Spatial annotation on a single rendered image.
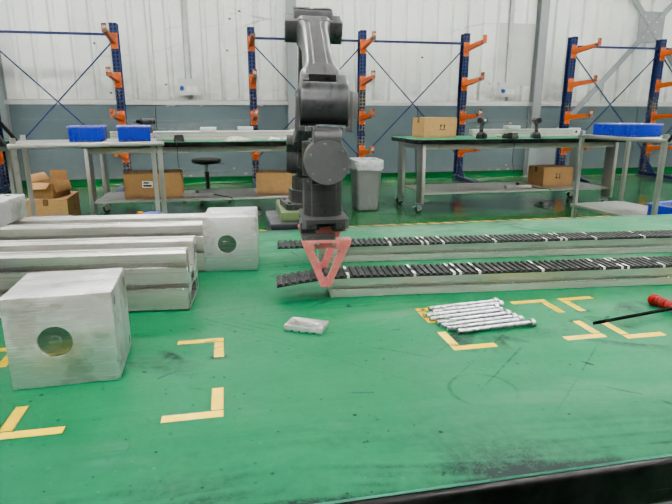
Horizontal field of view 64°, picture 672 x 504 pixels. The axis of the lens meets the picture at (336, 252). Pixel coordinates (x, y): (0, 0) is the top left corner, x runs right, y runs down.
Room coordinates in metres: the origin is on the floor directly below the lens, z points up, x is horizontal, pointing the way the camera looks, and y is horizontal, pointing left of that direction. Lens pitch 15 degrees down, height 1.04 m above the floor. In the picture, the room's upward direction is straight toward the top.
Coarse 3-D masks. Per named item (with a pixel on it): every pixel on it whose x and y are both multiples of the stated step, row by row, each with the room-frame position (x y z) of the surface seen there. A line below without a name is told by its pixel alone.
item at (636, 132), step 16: (608, 128) 4.54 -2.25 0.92; (624, 128) 4.30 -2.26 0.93; (640, 128) 4.24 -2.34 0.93; (656, 128) 4.31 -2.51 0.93; (624, 160) 4.87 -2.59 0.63; (576, 176) 4.73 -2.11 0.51; (624, 176) 4.86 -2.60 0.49; (656, 176) 3.94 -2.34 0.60; (576, 192) 4.72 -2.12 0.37; (656, 192) 3.92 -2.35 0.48; (576, 208) 4.72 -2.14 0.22; (592, 208) 4.49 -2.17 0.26; (608, 208) 4.48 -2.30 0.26; (624, 208) 4.48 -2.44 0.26; (640, 208) 4.48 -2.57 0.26; (656, 208) 3.91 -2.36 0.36
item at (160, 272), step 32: (0, 256) 0.67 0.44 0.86; (32, 256) 0.68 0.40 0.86; (64, 256) 0.68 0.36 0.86; (96, 256) 0.69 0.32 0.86; (128, 256) 0.69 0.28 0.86; (160, 256) 0.70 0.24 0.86; (192, 256) 0.77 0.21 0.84; (0, 288) 0.67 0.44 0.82; (128, 288) 0.70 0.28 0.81; (160, 288) 0.71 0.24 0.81; (192, 288) 0.78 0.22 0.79
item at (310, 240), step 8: (304, 232) 0.73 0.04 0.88; (312, 232) 0.73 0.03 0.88; (304, 240) 0.71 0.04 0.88; (312, 240) 0.71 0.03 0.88; (320, 240) 0.71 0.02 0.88; (328, 240) 0.71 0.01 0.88; (336, 240) 0.71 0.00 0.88; (344, 240) 0.71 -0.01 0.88; (304, 248) 0.71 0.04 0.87; (312, 248) 0.71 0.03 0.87; (320, 248) 0.72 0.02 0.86; (336, 248) 0.71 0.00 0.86; (344, 248) 0.72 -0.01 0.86; (312, 256) 0.71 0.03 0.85; (336, 256) 0.72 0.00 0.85; (344, 256) 0.72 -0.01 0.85; (312, 264) 0.72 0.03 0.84; (336, 264) 0.72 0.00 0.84; (320, 272) 0.72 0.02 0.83; (336, 272) 0.73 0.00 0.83; (320, 280) 0.73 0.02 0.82; (328, 280) 0.73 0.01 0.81
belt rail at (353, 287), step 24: (336, 288) 0.76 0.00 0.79; (360, 288) 0.76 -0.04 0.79; (384, 288) 0.76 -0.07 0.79; (408, 288) 0.77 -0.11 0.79; (432, 288) 0.77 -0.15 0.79; (456, 288) 0.77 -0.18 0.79; (480, 288) 0.78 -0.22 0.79; (504, 288) 0.78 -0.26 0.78; (528, 288) 0.79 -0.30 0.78; (552, 288) 0.79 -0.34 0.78
